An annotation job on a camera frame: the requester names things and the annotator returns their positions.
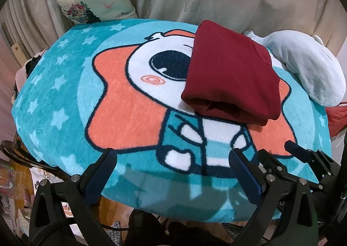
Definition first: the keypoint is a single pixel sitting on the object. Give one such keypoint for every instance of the red cloth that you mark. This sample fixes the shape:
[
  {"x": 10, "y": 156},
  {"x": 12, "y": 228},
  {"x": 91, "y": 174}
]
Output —
[{"x": 338, "y": 118}]

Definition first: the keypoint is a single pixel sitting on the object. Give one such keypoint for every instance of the white plush pillow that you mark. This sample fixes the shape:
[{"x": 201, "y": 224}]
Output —
[{"x": 303, "y": 59}]

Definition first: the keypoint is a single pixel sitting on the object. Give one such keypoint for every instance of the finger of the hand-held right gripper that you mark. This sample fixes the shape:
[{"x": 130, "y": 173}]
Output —
[
  {"x": 295, "y": 149},
  {"x": 273, "y": 160}
]

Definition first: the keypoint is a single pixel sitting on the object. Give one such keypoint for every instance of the dark wooden chair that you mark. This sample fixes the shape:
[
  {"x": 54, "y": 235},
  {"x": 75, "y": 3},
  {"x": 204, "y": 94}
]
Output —
[{"x": 13, "y": 149}]

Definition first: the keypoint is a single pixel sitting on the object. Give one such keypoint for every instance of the beige wooden board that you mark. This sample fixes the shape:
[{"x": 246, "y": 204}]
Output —
[{"x": 20, "y": 54}]

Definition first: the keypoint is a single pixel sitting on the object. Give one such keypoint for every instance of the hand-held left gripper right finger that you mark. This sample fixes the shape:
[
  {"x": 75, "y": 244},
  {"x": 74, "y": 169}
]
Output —
[{"x": 244, "y": 178}]

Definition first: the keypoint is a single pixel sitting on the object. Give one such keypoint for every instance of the grey curtain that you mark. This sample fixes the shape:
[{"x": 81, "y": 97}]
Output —
[{"x": 32, "y": 12}]

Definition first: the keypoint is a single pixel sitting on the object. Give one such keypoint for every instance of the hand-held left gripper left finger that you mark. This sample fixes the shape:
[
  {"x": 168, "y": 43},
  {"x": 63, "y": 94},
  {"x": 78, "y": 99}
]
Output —
[{"x": 100, "y": 175}]

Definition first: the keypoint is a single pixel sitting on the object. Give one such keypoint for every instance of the blue star cartoon blanket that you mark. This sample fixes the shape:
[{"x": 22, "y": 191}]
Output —
[{"x": 67, "y": 99}]

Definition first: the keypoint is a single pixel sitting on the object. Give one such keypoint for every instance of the pink upholstered chair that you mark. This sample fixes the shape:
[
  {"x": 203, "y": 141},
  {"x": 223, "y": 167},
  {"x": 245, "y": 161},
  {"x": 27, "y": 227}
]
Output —
[{"x": 20, "y": 79}]

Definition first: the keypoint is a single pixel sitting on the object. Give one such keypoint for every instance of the dark red garment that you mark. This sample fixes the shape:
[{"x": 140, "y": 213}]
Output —
[{"x": 230, "y": 78}]

